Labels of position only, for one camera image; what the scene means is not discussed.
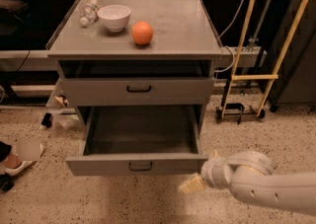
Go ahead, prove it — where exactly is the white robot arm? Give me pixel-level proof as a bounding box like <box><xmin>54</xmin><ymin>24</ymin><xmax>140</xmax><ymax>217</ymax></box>
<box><xmin>178</xmin><ymin>150</ymin><xmax>316</xmax><ymax>216</ymax></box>

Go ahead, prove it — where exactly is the orange fruit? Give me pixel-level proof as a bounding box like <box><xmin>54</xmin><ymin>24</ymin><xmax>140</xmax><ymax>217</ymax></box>
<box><xmin>131</xmin><ymin>21</ymin><xmax>153</xmax><ymax>45</ymax></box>

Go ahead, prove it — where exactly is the grey drawer cabinet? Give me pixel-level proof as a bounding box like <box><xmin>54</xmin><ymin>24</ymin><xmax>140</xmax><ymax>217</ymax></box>
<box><xmin>45</xmin><ymin>0</ymin><xmax>225</xmax><ymax>137</ymax></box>

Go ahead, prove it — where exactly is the grey top drawer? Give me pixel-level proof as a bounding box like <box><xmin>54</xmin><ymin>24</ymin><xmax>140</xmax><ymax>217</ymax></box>
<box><xmin>60</xmin><ymin>77</ymin><xmax>213</xmax><ymax>107</ymax></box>

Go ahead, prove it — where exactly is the yellow frame cart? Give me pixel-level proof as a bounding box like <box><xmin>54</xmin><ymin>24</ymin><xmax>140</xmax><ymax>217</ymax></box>
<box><xmin>214</xmin><ymin>0</ymin><xmax>316</xmax><ymax>125</ymax></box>

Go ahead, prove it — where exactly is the white ceramic bowl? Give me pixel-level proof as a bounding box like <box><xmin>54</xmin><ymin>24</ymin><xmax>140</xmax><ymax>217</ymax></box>
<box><xmin>97</xmin><ymin>5</ymin><xmax>131</xmax><ymax>32</ymax></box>

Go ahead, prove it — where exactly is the black chair caster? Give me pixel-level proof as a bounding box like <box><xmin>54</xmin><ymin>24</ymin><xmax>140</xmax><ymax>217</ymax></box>
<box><xmin>0</xmin><ymin>175</ymin><xmax>15</xmax><ymax>192</ymax></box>

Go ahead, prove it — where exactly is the black trouser leg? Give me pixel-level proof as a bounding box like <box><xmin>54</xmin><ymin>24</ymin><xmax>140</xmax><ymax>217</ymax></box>
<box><xmin>0</xmin><ymin>141</ymin><xmax>12</xmax><ymax>162</ymax></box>

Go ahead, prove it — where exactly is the clear plastic bin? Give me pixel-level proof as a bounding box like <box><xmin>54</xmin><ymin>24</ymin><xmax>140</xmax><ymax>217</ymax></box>
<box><xmin>46</xmin><ymin>80</ymin><xmax>81</xmax><ymax>129</ymax></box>

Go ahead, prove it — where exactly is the dark bag on shelf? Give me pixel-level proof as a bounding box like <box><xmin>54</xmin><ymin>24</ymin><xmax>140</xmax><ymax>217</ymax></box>
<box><xmin>0</xmin><ymin>0</ymin><xmax>30</xmax><ymax>36</ymax></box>

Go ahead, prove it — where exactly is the grey drawer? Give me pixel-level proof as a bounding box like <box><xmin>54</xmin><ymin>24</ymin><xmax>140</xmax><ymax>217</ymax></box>
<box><xmin>60</xmin><ymin>77</ymin><xmax>213</xmax><ymax>107</ymax></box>
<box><xmin>66</xmin><ymin>105</ymin><xmax>206</xmax><ymax>176</ymax></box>

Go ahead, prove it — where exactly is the white sneaker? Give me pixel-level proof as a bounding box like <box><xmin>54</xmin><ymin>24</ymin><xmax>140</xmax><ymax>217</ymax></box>
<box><xmin>0</xmin><ymin>147</ymin><xmax>34</xmax><ymax>177</ymax></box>

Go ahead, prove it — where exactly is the white power cable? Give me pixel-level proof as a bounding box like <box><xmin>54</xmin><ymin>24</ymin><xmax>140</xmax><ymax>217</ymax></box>
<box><xmin>214</xmin><ymin>0</ymin><xmax>247</xmax><ymax>74</ymax></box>

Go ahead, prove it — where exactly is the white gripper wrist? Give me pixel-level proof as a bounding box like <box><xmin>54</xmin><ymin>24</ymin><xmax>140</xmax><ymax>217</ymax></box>
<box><xmin>178</xmin><ymin>149</ymin><xmax>233</xmax><ymax>194</ymax></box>

